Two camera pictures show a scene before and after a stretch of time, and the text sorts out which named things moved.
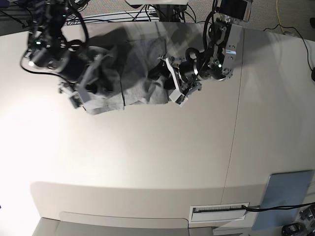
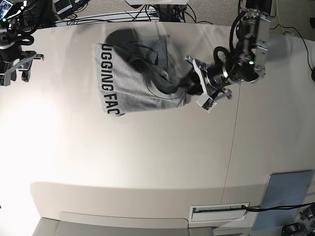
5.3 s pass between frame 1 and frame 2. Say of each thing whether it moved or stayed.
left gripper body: moved
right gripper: moved
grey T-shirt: moved
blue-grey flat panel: stayed
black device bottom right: stayed
